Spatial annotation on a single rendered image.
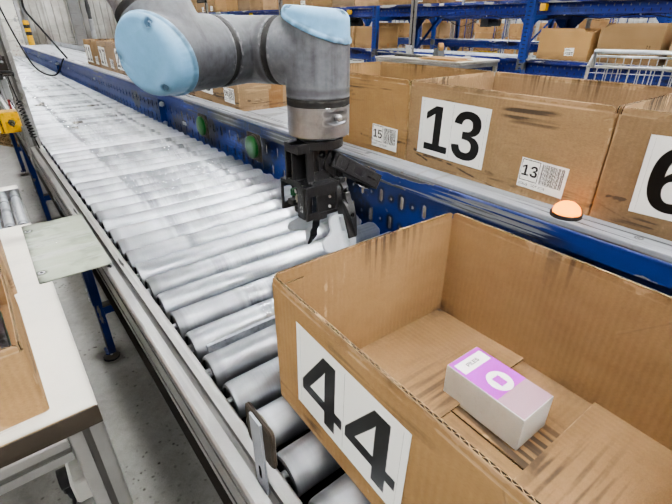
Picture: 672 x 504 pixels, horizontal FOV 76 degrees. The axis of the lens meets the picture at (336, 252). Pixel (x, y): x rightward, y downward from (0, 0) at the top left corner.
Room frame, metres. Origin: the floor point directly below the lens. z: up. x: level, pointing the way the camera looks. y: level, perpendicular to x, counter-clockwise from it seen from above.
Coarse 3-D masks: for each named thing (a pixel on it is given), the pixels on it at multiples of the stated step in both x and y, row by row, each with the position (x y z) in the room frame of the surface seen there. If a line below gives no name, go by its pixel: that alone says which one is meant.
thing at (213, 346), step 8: (264, 320) 0.54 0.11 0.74; (272, 320) 0.54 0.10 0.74; (248, 328) 0.52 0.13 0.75; (256, 328) 0.52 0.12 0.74; (264, 328) 0.53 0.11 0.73; (232, 336) 0.50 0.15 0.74; (240, 336) 0.51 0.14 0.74; (208, 344) 0.48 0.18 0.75; (216, 344) 0.48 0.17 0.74; (224, 344) 0.49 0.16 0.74; (208, 352) 0.48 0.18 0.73
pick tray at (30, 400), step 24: (0, 264) 0.54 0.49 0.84; (0, 288) 0.56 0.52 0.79; (0, 312) 0.54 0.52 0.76; (24, 336) 0.42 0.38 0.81; (0, 360) 0.34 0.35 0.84; (24, 360) 0.36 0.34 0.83; (0, 384) 0.34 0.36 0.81; (24, 384) 0.35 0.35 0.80; (0, 408) 0.33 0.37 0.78; (24, 408) 0.35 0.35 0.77; (48, 408) 0.36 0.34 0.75
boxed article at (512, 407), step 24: (456, 360) 0.39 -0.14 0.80; (480, 360) 0.39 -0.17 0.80; (456, 384) 0.37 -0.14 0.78; (480, 384) 0.35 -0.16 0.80; (504, 384) 0.35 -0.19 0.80; (528, 384) 0.35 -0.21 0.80; (480, 408) 0.34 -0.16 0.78; (504, 408) 0.32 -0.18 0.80; (528, 408) 0.31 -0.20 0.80; (504, 432) 0.31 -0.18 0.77; (528, 432) 0.31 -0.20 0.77
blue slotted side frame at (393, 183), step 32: (64, 64) 4.04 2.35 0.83; (128, 96) 2.54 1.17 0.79; (160, 96) 2.00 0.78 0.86; (192, 128) 1.82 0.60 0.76; (224, 128) 1.57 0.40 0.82; (256, 128) 1.32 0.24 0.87; (352, 192) 1.01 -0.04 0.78; (384, 192) 0.93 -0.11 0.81; (416, 192) 0.81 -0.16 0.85; (448, 192) 0.75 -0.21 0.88; (384, 224) 0.92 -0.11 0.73; (512, 224) 0.65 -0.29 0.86; (544, 224) 0.61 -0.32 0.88; (576, 256) 0.59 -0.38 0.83; (608, 256) 0.53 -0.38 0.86; (640, 256) 0.50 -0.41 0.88
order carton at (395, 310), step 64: (384, 256) 0.48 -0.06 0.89; (448, 256) 0.55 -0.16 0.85; (512, 256) 0.47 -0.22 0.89; (320, 320) 0.31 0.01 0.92; (384, 320) 0.48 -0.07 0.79; (448, 320) 0.52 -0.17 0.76; (512, 320) 0.46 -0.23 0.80; (576, 320) 0.40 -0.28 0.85; (640, 320) 0.35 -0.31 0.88; (384, 384) 0.24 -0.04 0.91; (576, 384) 0.38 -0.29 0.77; (640, 384) 0.34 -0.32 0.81; (448, 448) 0.19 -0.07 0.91; (512, 448) 0.30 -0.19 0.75; (576, 448) 0.30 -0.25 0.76; (640, 448) 0.30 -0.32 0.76
